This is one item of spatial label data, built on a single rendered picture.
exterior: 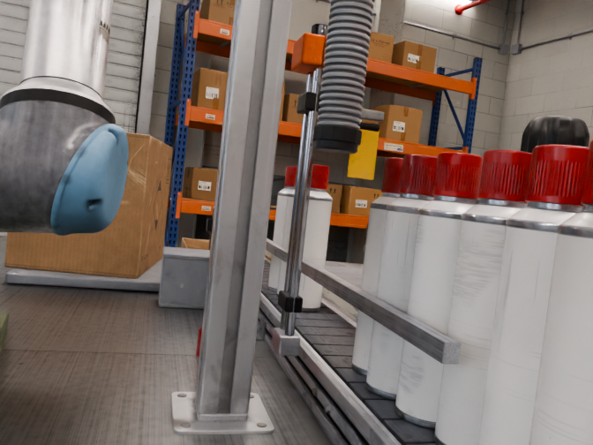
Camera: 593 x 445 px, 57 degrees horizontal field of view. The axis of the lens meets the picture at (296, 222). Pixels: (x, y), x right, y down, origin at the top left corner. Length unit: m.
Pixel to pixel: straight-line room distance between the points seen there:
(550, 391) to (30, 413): 0.41
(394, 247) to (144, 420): 0.26
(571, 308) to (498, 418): 0.09
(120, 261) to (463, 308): 0.79
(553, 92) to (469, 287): 6.11
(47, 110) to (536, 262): 0.46
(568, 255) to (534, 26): 6.65
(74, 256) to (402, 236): 0.75
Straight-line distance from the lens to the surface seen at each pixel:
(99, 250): 1.07
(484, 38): 6.83
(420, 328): 0.38
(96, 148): 0.57
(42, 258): 1.10
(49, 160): 0.57
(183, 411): 0.53
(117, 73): 4.91
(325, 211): 0.75
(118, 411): 0.54
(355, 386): 0.50
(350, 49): 0.39
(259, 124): 0.49
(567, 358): 0.29
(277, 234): 0.88
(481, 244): 0.37
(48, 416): 0.54
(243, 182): 0.49
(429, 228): 0.41
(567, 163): 0.34
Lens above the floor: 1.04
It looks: 3 degrees down
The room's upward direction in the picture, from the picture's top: 6 degrees clockwise
